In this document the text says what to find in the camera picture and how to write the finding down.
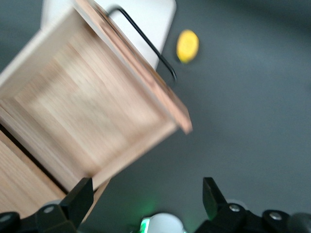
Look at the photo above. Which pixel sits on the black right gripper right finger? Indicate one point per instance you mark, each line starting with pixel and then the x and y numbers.
pixel 226 218

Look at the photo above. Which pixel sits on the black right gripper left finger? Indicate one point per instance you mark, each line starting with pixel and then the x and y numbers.
pixel 63 216

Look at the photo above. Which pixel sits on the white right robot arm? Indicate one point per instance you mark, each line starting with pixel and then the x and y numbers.
pixel 165 223

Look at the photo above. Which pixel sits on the wooden drawer cabinet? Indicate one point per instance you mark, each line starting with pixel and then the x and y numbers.
pixel 19 174

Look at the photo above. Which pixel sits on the dark grey table mat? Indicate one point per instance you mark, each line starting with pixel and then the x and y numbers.
pixel 243 121

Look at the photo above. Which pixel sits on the yellow lemon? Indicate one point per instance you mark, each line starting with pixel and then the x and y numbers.
pixel 187 46

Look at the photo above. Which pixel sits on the beige rectangular tray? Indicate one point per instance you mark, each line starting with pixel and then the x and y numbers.
pixel 155 21

